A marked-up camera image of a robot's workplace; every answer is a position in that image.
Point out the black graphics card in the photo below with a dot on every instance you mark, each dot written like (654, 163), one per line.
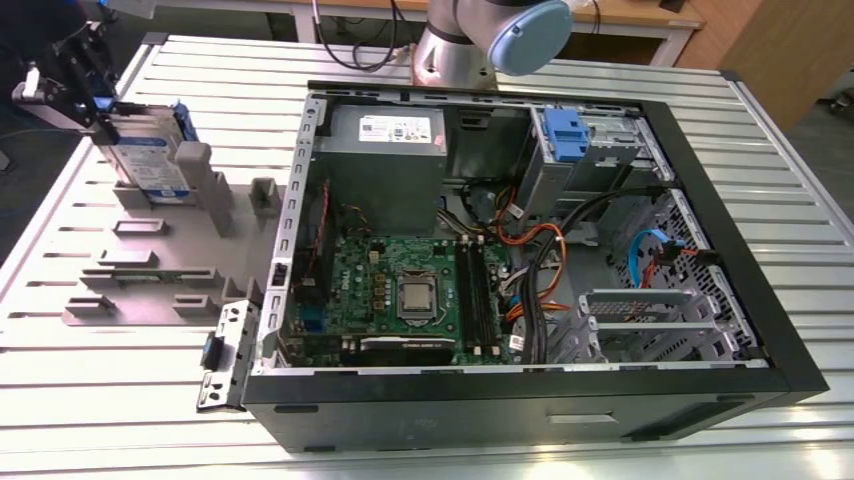
(401, 350)

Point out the grey parts rack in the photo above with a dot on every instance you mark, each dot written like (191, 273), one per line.
(187, 260)

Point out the black RAM slot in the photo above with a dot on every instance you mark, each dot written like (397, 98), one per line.
(486, 295)
(469, 295)

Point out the silver CPU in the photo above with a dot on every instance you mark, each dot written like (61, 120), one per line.
(419, 297)

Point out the grey power supply unit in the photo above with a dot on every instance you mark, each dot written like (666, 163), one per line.
(381, 185)

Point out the blue drive latch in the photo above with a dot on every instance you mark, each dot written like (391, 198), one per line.
(566, 135)

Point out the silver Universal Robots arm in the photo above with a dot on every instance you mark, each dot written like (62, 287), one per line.
(454, 60)

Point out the green RAM stick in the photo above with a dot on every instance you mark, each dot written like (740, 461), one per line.
(137, 276)

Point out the black open PC case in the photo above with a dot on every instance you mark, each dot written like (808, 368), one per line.
(468, 400)

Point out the silver drive cage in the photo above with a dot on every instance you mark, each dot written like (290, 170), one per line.
(568, 185)

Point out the hard disk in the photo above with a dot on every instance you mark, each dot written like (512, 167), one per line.
(150, 155)

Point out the wooden desk white frame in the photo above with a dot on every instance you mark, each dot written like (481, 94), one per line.
(674, 17)

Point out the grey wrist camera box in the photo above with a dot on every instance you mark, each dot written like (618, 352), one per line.
(63, 112)

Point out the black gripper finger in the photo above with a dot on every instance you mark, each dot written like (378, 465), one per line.
(110, 132)

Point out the green motherboard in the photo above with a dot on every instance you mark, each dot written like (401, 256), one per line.
(361, 270)

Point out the CPU socket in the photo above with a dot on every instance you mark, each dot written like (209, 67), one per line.
(419, 321)

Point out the metal disk bay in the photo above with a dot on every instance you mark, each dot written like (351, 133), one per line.
(641, 326)

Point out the wooden cabinet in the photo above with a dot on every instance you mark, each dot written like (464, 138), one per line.
(788, 50)

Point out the blue rear port plug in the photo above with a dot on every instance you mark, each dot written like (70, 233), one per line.
(213, 350)

